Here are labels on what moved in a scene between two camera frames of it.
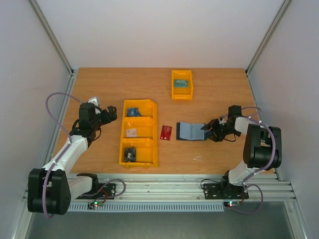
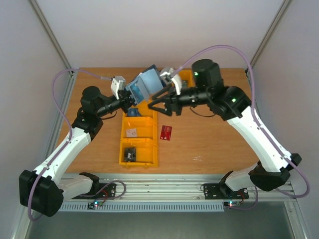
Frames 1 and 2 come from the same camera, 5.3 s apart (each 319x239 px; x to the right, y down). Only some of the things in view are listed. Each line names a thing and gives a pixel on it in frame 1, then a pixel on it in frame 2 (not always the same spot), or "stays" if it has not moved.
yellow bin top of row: (147, 108) stays
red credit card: (166, 132) stays
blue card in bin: (133, 112) stays
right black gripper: (215, 129) → (173, 102)
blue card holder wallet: (190, 131) → (146, 83)
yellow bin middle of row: (146, 128) stays
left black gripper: (113, 114) → (126, 100)
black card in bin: (129, 154) stays
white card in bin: (131, 133) stays
